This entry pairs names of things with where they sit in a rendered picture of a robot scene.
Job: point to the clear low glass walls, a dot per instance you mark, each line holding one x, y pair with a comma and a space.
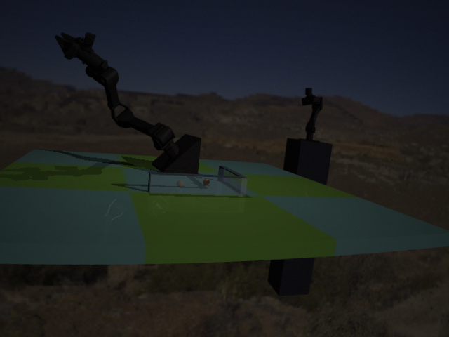
198, 184

